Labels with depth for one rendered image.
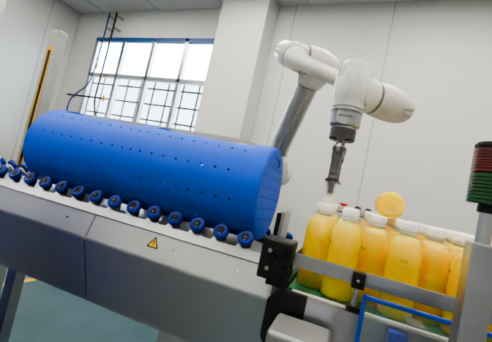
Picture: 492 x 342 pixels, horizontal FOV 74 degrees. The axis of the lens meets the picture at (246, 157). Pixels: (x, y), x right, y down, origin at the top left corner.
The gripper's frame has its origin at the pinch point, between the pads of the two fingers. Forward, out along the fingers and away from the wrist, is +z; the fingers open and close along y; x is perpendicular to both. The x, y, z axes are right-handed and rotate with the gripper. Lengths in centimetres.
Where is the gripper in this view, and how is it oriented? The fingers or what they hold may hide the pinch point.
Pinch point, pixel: (330, 195)
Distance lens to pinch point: 99.8
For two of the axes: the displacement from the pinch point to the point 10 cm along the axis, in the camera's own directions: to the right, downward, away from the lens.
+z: -2.1, 9.8, -0.7
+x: 9.3, 1.8, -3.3
